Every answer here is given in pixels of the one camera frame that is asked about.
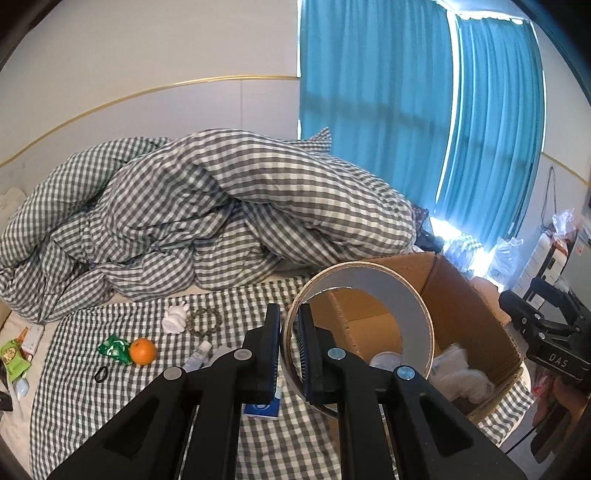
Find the brown cardboard box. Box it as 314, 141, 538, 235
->
318, 251, 525, 424

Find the small clear bottle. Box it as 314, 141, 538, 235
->
182, 340, 213, 373

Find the orange fruit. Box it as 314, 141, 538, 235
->
129, 338, 158, 367

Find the white radiator heater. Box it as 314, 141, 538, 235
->
513, 231, 570, 298

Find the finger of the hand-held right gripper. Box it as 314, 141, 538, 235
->
529, 276, 591, 326
498, 289, 546, 343

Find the clear plastic bag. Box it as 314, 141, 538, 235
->
487, 236, 525, 282

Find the blue curtain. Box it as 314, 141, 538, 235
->
299, 0, 457, 217
434, 14, 546, 261

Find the wide brown tape roll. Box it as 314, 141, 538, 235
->
281, 261, 435, 419

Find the white round lid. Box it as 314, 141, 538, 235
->
370, 351, 402, 370

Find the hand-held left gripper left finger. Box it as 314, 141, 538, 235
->
46, 303, 283, 480

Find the white power bank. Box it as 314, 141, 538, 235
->
21, 324, 45, 355

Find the white plastic bag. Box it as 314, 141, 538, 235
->
431, 347, 497, 403

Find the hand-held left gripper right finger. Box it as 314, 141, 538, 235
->
295, 303, 529, 480

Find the small blue box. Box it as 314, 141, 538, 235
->
243, 387, 281, 421

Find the green printed packet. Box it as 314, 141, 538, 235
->
0, 339, 32, 383

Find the brown bead bracelet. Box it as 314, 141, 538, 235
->
185, 308, 222, 338

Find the person's right hand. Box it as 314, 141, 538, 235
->
552, 376, 591, 423

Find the pack of water bottles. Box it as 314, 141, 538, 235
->
444, 233, 485, 278

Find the grey checkered duvet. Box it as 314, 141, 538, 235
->
0, 128, 419, 324

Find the green snack packet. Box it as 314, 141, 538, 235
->
97, 334, 133, 366

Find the white animal figurine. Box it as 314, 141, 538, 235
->
164, 302, 188, 334

